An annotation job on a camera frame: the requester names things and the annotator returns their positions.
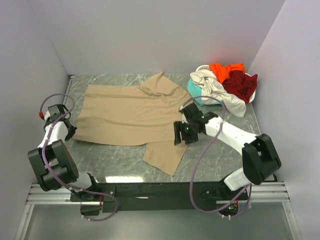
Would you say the white laundry basket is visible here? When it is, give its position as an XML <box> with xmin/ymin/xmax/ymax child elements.
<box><xmin>195</xmin><ymin>65</ymin><xmax>256</xmax><ymax>103</ymax></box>

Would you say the beige polo shirt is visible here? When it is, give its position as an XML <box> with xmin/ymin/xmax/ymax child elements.
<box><xmin>73</xmin><ymin>73</ymin><xmax>191</xmax><ymax>176</ymax></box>

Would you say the white shirt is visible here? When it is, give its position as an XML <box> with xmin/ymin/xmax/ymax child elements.
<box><xmin>190</xmin><ymin>69</ymin><xmax>247</xmax><ymax>118</ymax></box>

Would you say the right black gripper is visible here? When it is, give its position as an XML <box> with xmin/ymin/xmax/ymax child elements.
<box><xmin>173</xmin><ymin>120</ymin><xmax>199</xmax><ymax>146</ymax></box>

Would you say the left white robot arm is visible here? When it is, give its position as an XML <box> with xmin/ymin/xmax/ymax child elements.
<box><xmin>27</xmin><ymin>104</ymin><xmax>100</xmax><ymax>201</ymax></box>

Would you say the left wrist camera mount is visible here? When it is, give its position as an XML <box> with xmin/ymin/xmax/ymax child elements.
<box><xmin>38</xmin><ymin>110</ymin><xmax>51</xmax><ymax>121</ymax></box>

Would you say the teal shirt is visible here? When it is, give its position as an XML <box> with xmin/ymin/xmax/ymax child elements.
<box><xmin>187</xmin><ymin>78</ymin><xmax>220</xmax><ymax>106</ymax></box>

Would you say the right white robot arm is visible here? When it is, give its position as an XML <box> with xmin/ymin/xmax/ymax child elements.
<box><xmin>173</xmin><ymin>103</ymin><xmax>282</xmax><ymax>200</ymax></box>

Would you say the orange shirt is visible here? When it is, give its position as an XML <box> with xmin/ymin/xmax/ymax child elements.
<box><xmin>209</xmin><ymin>62</ymin><xmax>245</xmax><ymax>84</ymax></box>

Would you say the black base beam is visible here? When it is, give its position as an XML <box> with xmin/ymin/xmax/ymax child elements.
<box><xmin>69</xmin><ymin>181</ymin><xmax>252</xmax><ymax>214</ymax></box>

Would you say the aluminium rail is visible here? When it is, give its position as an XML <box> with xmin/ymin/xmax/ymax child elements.
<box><xmin>26</xmin><ymin>182</ymin><xmax>291</xmax><ymax>205</ymax></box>

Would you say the dark red shirt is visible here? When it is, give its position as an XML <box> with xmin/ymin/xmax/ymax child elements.
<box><xmin>222</xmin><ymin>70</ymin><xmax>258</xmax><ymax>104</ymax></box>

